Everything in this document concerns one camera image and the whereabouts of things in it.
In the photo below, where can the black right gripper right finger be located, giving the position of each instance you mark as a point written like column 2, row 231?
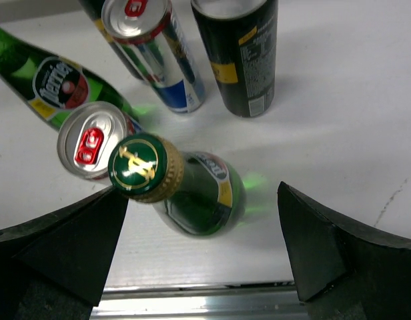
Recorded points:
column 342, row 268

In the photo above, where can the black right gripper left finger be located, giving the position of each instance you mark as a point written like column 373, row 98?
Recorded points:
column 56, row 266

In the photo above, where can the silver blue energy can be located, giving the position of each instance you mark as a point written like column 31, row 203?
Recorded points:
column 149, row 35
column 88, row 136

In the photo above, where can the tall green Perrier bottle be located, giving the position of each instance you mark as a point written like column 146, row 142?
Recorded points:
column 195, row 193

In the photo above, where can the short green Perrier bottle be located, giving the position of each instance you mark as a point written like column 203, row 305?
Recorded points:
column 51, row 85

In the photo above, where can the black yellow can right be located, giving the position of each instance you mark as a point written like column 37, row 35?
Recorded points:
column 240, row 40

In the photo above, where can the black yellow can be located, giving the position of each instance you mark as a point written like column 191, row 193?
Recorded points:
column 240, row 40
column 93, row 10

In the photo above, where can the black yellow can rear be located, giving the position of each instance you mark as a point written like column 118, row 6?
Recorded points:
column 93, row 10

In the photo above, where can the aluminium frame rail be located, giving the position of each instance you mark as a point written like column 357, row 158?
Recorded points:
column 275, row 300

